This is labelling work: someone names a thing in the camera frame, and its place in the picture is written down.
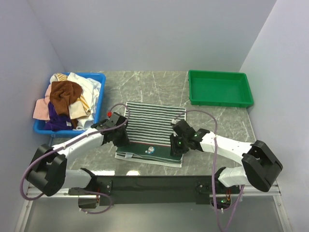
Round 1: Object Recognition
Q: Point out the green white striped towel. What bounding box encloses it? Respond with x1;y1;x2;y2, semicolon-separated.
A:
115;101;186;168

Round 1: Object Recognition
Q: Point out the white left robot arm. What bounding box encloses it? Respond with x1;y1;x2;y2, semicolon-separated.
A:
23;112;129;196

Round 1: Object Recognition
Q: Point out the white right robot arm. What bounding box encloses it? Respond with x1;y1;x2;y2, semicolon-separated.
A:
170;119;283;193

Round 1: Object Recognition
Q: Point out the cream yellow striped towel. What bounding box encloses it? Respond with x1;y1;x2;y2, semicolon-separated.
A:
50;73;93;119

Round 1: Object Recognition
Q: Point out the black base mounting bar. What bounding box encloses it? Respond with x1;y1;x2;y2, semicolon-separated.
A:
68;175;241;206

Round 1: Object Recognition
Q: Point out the purple towel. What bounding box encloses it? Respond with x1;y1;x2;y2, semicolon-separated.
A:
44;102;73;131

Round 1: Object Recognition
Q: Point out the green plastic tray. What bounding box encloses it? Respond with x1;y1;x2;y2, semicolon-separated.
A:
188;70;254;108

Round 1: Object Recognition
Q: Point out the brown towel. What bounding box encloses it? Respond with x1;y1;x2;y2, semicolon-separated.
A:
50;81;82;130

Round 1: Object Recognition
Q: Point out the blue plastic bin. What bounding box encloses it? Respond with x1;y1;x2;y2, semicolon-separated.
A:
33;72;106;137

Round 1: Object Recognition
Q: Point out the pink towel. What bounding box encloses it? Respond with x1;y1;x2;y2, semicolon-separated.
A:
33;84;51;121

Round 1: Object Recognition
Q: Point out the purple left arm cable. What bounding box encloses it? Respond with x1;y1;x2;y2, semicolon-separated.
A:
19;103;131;215

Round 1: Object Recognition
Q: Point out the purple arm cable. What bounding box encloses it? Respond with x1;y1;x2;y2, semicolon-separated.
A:
19;103;131;215
171;110;244;232

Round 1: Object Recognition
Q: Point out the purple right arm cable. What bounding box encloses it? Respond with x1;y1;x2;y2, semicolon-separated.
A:
171;110;244;232

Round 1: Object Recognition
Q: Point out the aluminium frame rail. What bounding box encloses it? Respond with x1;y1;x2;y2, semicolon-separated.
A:
14;140;293;232

